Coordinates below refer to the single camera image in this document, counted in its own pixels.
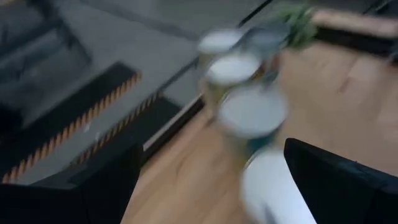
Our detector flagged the peaches tin can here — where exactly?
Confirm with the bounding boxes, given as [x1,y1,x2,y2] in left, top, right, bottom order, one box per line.
[241,149,318,224]

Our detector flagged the small green potted plant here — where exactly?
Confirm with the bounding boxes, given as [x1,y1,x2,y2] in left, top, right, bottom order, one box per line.
[273,2,318,49]

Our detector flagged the black mat hazard stripes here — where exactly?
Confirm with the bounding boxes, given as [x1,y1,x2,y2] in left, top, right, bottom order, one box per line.
[0,62,142,184]
[68,91,205,187]

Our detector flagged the carrots tin can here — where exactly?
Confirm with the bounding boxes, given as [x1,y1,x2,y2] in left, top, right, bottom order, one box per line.
[217,86,289,162]

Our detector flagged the tall tin can yellow label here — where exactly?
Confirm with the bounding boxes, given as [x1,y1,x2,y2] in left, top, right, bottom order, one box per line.
[197,29,243,63]

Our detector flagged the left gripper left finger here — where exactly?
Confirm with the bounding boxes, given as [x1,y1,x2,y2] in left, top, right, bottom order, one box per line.
[0,144,144,224]

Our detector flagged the tall tin can olive label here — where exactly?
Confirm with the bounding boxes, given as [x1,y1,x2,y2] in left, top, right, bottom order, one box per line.
[203,54,262,103]

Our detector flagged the wooden shelf black metal frame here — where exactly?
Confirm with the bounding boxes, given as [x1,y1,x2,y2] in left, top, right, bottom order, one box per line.
[186,40,398,224]

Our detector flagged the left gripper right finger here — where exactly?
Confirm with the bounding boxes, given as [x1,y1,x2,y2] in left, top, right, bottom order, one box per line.
[284,138,398,224]

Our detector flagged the tin can teal label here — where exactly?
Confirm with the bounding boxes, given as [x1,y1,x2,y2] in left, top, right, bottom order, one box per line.
[242,23,292,60]

